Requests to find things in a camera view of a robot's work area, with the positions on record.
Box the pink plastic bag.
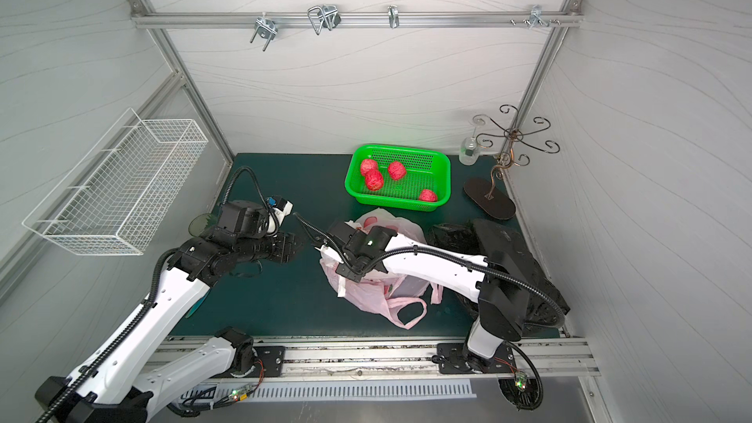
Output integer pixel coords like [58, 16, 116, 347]
[320, 208, 444, 330]

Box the black plastic bag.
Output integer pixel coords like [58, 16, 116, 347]
[426, 221, 571, 338]

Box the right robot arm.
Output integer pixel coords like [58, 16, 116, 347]
[300, 219, 568, 411]

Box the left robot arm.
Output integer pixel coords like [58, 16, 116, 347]
[35, 196, 302, 422]

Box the green plastic basket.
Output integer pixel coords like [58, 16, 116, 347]
[345, 144, 452, 212]

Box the metal hook stand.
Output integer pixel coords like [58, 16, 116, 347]
[462, 114, 561, 221]

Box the clear glass bottle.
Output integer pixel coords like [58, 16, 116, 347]
[458, 127, 481, 166]

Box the white vent strip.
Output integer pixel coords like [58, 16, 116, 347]
[175, 379, 478, 405]

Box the metal clamp hook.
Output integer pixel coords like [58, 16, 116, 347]
[307, 5, 342, 35]
[387, 5, 400, 29]
[509, 5, 551, 29]
[250, 15, 278, 52]

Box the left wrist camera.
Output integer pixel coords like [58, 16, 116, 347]
[266, 196, 293, 236]

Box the white wire basket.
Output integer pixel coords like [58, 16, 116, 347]
[22, 109, 208, 257]

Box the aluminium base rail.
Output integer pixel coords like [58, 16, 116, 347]
[140, 336, 600, 380]

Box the metal crossbar rail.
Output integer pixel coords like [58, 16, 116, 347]
[131, 9, 584, 31]

